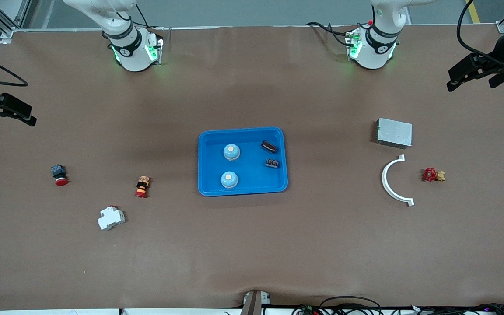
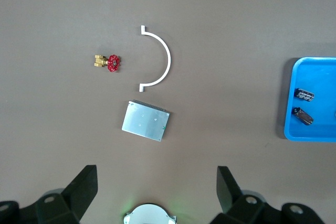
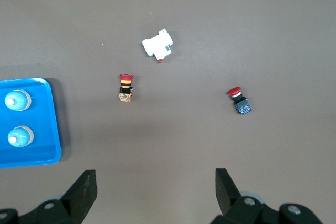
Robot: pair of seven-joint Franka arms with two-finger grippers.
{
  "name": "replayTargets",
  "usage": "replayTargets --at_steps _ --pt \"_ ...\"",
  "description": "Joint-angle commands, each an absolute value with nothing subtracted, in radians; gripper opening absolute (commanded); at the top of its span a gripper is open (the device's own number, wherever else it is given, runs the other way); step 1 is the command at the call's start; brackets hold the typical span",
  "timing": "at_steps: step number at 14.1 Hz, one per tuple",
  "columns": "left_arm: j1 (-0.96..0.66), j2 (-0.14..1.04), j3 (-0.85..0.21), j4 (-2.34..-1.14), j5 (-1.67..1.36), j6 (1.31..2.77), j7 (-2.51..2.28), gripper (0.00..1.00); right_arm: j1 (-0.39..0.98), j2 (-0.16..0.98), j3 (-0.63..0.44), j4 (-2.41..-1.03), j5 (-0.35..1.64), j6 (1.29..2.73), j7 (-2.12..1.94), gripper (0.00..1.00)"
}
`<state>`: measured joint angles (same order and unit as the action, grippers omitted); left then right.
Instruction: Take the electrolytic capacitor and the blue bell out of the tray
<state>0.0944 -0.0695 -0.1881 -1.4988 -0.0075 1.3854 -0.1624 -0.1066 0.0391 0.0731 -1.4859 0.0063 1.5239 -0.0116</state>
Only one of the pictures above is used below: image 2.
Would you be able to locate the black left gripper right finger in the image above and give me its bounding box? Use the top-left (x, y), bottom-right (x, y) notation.
top-left (209, 166), bottom-right (336, 224)

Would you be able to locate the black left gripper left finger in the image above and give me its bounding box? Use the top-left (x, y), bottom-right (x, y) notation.
top-left (0, 165), bottom-right (98, 224)

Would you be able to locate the black striped capacitor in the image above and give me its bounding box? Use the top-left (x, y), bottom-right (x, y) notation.
top-left (294, 88), bottom-right (315, 102)

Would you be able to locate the silver metal power supply box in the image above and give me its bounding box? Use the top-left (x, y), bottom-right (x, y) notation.
top-left (121, 100), bottom-right (171, 143)

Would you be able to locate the brass valve with red handwheel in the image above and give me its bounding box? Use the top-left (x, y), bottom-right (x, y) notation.
top-left (94, 54), bottom-right (121, 72)

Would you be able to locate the blue plastic tray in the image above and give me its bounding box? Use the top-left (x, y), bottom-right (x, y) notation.
top-left (284, 57), bottom-right (336, 142)

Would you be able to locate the white curved plastic bracket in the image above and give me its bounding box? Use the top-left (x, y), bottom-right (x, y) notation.
top-left (138, 25), bottom-right (172, 93)

